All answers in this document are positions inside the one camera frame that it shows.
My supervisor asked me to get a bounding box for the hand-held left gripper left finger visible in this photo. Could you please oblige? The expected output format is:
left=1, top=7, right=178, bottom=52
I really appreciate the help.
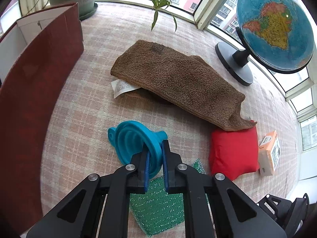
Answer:
left=26, top=145, right=150, bottom=238

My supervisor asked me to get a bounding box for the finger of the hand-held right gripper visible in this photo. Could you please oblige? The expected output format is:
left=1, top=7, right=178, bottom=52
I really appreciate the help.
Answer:
left=256, top=194, right=283, bottom=222

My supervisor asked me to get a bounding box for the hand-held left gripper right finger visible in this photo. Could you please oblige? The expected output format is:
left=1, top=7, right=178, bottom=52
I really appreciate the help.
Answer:
left=161, top=139, right=288, bottom=238

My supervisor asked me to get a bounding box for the blue silicone funnel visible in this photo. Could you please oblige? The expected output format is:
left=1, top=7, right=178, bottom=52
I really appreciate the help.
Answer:
left=108, top=120, right=167, bottom=179

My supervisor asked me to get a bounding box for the green scouring pad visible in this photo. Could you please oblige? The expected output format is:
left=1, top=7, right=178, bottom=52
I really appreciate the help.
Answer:
left=129, top=159, right=210, bottom=237

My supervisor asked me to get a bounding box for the orange tissue packet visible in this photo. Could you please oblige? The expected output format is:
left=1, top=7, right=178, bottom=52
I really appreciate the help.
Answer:
left=258, top=130, right=281, bottom=177

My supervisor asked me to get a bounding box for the red fabric pouch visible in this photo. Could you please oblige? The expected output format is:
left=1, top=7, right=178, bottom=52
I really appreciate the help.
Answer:
left=208, top=120, right=260, bottom=181

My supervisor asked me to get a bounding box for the brown fleece towel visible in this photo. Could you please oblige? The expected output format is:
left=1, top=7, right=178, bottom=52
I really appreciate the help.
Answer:
left=110, top=40, right=257, bottom=131

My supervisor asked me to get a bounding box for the red-brown cardboard box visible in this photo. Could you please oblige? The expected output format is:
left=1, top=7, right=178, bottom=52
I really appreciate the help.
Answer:
left=0, top=2, right=85, bottom=228

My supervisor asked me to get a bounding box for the blue desk globe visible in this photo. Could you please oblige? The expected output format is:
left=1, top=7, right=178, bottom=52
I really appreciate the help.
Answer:
left=215, top=0, right=314, bottom=87

